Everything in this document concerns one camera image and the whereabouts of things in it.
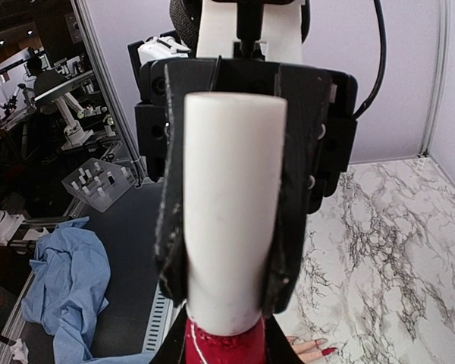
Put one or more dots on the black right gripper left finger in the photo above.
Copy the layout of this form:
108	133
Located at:
172	350

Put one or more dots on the red nail polish bottle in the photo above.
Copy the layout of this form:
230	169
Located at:
248	347

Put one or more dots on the blue shirt sleeve forearm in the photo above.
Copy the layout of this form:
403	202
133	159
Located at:
71	273

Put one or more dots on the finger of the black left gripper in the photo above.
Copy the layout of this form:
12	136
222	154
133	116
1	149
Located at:
182	77

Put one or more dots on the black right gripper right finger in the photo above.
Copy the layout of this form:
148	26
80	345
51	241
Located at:
277	348

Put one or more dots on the clear acrylic organiser box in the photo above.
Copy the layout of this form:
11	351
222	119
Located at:
98	183

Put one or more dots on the person seated in background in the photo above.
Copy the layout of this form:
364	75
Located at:
45	81

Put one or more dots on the left aluminium corner post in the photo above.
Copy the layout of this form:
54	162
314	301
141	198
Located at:
438	78

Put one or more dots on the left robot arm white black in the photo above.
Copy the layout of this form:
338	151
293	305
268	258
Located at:
174	34

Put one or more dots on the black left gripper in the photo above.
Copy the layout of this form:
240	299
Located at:
319	134

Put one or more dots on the white nail polish brush cap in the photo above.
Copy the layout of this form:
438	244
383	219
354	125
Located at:
233	149

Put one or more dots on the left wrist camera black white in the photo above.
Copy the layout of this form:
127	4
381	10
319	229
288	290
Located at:
277	25

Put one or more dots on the crumpled white tissue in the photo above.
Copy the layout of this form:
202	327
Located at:
19	352

